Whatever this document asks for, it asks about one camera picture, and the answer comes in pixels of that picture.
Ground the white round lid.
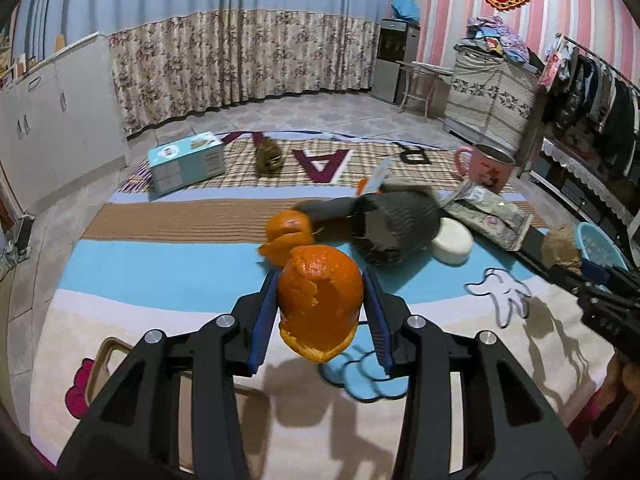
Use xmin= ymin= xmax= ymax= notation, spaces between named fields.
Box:
xmin=431 ymin=217 xmax=474 ymax=264

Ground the white cabinet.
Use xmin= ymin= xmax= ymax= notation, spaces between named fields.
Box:
xmin=0 ymin=32 xmax=132 ymax=217

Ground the pile of clothes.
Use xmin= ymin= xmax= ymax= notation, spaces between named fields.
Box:
xmin=454 ymin=15 xmax=532 ymax=64

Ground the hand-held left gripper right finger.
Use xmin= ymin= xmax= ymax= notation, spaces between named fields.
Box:
xmin=360 ymin=267 xmax=586 ymax=480

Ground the brown plush toy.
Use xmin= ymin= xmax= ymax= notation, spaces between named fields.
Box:
xmin=254 ymin=137 xmax=285 ymax=176

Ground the clothes rack with garments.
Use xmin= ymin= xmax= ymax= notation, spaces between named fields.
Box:
xmin=539 ymin=34 xmax=640 ymax=177

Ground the pink cup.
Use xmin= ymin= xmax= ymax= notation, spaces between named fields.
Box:
xmin=454 ymin=144 xmax=517 ymax=194

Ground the blue and floral curtain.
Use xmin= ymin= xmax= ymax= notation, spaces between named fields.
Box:
xmin=10 ymin=0 xmax=396 ymax=136

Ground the small orange peel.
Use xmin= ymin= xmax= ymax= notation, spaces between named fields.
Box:
xmin=257 ymin=210 xmax=316 ymax=267

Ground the grey water dispenser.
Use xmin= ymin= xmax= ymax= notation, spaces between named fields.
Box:
xmin=370 ymin=18 xmax=420 ymax=105

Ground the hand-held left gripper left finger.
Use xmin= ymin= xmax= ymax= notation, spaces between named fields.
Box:
xmin=57 ymin=270 xmax=279 ymax=480

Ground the small folding table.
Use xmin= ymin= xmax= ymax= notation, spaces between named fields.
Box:
xmin=397 ymin=60 xmax=454 ymax=122

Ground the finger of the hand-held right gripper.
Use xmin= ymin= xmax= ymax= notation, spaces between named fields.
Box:
xmin=517 ymin=230 xmax=588 ymax=295
xmin=582 ymin=262 xmax=640 ymax=291

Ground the large orange peel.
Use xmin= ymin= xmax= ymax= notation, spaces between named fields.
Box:
xmin=276 ymin=245 xmax=365 ymax=365

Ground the blue cloth bundle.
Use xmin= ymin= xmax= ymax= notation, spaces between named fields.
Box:
xmin=391 ymin=0 xmax=421 ymax=24

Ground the cloth covered cabinet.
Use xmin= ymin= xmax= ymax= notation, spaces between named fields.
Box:
xmin=443 ymin=47 xmax=539 ymax=159

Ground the lace covered dark furniture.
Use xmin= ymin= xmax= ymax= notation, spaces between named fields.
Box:
xmin=529 ymin=137 xmax=640 ymax=233

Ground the brown paper ball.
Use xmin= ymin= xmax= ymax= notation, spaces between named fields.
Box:
xmin=542 ymin=225 xmax=584 ymax=274

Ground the light blue plastic basket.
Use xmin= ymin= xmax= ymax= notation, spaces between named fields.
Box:
xmin=575 ymin=222 xmax=629 ymax=282

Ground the black textured pouch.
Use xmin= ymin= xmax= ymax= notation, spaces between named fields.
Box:
xmin=295 ymin=180 xmax=447 ymax=267

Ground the light blue tissue box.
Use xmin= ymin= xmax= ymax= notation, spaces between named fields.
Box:
xmin=147 ymin=131 xmax=226 ymax=197

